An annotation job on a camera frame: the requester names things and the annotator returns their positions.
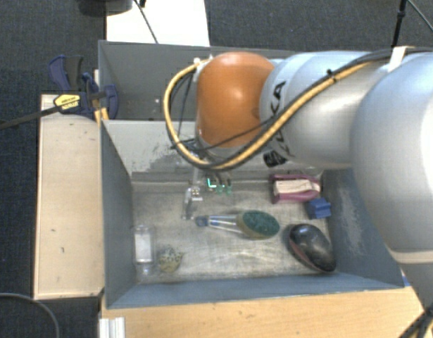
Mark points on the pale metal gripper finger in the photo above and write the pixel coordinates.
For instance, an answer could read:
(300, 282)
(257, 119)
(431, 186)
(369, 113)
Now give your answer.
(188, 203)

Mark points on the yellow-green spotted round toy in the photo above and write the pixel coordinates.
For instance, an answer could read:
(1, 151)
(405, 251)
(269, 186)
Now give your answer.
(169, 259)

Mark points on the clear glass jar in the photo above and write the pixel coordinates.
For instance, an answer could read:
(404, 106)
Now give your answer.
(144, 246)

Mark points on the grey metal bin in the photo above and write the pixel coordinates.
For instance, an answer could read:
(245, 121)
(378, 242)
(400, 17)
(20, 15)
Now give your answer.
(216, 287)

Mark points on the pale wood flat board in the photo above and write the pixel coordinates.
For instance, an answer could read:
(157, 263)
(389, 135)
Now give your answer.
(70, 206)

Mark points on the small blue block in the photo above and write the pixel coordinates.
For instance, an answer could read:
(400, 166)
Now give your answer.
(319, 208)

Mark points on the black oval object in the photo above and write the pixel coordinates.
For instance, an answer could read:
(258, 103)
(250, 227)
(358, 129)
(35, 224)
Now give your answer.
(313, 248)

